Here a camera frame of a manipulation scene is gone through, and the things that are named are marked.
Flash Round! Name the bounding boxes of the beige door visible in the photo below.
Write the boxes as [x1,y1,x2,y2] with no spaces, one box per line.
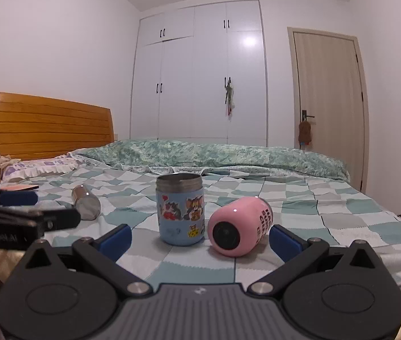
[287,26,369,192]

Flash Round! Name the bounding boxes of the wooden bed headboard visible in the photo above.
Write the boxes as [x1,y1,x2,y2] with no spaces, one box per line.
[0,90,113,162]

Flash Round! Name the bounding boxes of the silver steel cup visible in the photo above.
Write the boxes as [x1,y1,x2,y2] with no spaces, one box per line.
[72,185,101,221]

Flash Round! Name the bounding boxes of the brown hanging plush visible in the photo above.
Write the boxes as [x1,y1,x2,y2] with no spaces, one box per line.
[298,120,313,148]

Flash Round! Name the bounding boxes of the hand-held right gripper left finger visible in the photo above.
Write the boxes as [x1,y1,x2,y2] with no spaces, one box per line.
[23,224,153,296]

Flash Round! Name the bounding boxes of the pink cup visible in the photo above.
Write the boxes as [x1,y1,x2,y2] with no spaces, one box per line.
[208,197,274,257]

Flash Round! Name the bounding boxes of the green floral quilt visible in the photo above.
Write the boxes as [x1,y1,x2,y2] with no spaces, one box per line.
[76,139,351,181]

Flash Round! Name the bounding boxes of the checkered bed sheet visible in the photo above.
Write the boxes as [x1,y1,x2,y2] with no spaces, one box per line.
[0,165,401,312]

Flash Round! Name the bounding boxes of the flat red item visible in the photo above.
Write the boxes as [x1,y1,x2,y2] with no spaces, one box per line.
[0,183,40,192]

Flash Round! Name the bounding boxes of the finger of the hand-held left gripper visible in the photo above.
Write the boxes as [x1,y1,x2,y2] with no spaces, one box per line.
[39,208,81,231]
[0,185,39,207]

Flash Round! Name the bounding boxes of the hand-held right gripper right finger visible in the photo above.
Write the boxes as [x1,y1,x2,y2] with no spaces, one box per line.
[248,225,383,296]

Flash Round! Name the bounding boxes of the hanging key ornaments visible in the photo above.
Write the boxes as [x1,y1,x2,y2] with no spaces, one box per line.
[223,84,237,120]

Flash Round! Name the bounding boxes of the blue cartoon cup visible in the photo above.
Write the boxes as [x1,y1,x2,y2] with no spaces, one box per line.
[156,173,206,247]

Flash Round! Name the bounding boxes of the purple patterned pillow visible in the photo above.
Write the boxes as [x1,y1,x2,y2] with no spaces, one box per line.
[1,156,81,185]

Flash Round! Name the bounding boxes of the white wardrobe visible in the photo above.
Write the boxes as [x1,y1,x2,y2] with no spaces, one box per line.
[130,0,268,147]

